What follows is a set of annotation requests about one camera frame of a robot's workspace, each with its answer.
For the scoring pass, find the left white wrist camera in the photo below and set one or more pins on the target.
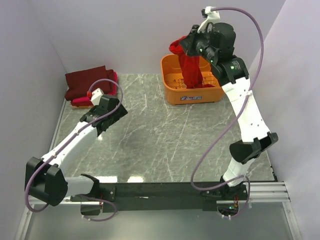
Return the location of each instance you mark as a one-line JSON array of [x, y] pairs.
[[95, 96]]

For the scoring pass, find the folded maroon t shirt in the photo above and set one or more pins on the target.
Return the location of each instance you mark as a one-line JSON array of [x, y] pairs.
[[79, 82]]

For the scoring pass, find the orange plastic basket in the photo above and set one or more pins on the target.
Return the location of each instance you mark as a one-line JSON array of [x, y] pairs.
[[176, 92]]

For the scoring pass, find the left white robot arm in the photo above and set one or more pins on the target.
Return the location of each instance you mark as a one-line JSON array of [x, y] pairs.
[[45, 177]]

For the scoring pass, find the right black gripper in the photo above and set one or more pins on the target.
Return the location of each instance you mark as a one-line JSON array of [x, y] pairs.
[[187, 43]]

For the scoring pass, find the red t shirt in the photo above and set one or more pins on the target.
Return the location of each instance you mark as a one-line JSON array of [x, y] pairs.
[[192, 76]]

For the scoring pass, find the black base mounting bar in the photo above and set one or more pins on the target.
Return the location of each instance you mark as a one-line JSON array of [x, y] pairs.
[[158, 196]]

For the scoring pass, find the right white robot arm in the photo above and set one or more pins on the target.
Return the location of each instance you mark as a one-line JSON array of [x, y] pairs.
[[217, 48]]

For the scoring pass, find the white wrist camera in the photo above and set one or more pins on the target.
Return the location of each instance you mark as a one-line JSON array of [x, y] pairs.
[[95, 96], [210, 17]]

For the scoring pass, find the aluminium rail frame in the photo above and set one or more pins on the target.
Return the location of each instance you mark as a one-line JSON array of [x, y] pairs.
[[266, 214]]

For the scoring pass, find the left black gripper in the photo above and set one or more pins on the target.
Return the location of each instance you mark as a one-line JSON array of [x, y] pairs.
[[120, 112]]

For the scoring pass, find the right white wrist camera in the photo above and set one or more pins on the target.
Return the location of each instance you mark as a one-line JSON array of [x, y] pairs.
[[210, 17]]

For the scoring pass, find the folded pink t shirt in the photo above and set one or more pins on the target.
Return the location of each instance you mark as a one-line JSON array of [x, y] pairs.
[[85, 101]]

